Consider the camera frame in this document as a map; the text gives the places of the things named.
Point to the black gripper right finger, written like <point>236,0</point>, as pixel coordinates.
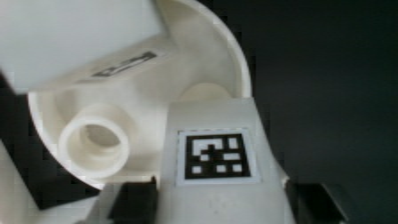
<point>329,203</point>

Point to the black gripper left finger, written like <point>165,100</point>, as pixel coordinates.
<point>126,203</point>

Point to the white stool leg block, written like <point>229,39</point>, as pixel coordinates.
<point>73,40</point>

